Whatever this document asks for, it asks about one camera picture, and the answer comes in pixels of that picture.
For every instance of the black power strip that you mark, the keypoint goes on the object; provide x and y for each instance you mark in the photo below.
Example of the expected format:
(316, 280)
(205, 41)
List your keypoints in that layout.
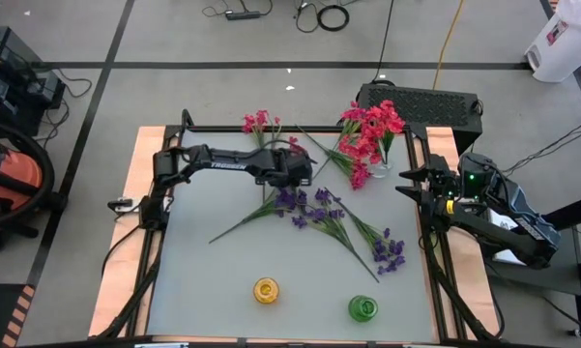
(241, 15)

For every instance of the clear ribbed glass vase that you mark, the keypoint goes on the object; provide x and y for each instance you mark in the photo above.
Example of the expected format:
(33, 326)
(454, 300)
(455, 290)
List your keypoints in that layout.
(381, 170)

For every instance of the small red flower sprig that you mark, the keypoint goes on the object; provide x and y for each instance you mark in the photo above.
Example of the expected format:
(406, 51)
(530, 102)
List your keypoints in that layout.
(296, 145)

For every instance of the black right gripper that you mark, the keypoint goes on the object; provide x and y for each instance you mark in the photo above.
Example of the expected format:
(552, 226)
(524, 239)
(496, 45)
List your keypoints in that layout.
(444, 179)

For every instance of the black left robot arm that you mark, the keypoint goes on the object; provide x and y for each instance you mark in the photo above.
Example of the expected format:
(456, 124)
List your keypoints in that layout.
(227, 165)

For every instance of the green textured glass vase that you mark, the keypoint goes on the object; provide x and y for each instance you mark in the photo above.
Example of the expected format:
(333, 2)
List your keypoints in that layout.
(362, 309)

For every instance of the orange vacuum cleaner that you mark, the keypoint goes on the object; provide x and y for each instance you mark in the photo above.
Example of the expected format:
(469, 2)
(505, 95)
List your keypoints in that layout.
(49, 169)
(14, 169)

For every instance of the black side table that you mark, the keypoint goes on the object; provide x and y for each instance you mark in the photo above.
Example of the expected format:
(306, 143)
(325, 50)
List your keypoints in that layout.
(575, 212)

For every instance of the red artificial flower bunch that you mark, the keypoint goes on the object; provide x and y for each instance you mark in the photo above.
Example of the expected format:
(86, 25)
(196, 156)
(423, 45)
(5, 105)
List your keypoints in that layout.
(360, 176)
(382, 123)
(258, 121)
(350, 147)

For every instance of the white draped cover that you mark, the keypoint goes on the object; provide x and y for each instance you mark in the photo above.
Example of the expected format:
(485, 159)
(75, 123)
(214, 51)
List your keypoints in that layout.
(565, 43)

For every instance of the yellow textured glass vase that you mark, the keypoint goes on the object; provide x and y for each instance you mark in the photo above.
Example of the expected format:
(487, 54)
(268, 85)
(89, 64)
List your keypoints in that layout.
(266, 291)

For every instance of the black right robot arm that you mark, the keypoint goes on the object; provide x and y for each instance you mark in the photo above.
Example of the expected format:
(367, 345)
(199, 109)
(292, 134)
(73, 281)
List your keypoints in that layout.
(512, 232)

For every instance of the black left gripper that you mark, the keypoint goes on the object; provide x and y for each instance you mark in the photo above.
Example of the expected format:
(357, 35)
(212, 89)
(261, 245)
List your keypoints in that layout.
(270, 166)

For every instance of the black equipment boxes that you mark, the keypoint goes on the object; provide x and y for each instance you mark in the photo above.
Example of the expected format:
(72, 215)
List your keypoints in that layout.
(9, 72)

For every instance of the grey clamp bracket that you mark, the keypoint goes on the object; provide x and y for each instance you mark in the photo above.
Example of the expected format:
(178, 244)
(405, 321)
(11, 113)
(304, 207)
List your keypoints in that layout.
(123, 205)

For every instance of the black perforated computer case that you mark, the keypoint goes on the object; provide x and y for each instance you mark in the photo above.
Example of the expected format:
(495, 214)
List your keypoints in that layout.
(415, 104)

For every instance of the purple artificial flower bunch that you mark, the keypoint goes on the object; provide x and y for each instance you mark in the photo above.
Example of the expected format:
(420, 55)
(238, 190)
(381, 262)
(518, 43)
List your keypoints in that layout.
(389, 250)
(317, 213)

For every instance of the green stems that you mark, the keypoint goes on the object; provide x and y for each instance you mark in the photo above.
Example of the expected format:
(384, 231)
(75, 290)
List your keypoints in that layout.
(285, 198)

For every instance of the white paper sheet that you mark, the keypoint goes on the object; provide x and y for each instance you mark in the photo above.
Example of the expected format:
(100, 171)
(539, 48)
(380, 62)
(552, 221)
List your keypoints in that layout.
(505, 258)

